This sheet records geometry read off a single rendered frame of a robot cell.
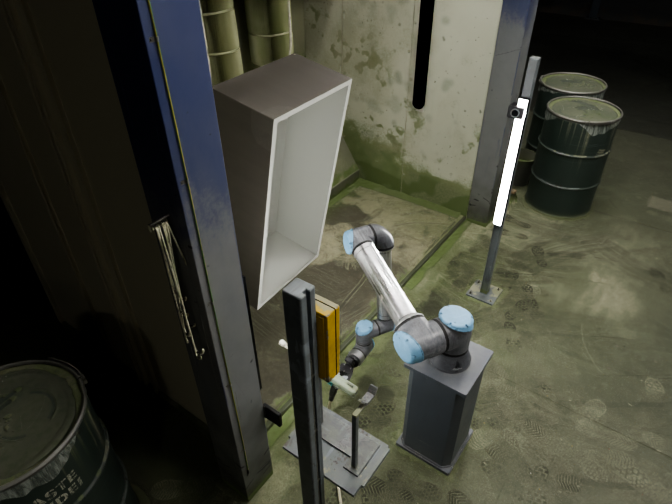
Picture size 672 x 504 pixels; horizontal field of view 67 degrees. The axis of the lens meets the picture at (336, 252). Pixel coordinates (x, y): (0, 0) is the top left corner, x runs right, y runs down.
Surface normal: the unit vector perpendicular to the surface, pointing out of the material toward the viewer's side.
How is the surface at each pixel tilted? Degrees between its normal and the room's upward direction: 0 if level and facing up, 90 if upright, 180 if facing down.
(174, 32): 90
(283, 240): 12
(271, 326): 0
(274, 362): 0
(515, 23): 90
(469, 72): 90
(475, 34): 90
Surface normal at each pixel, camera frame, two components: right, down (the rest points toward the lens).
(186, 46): 0.81, 0.34
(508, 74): -0.58, 0.49
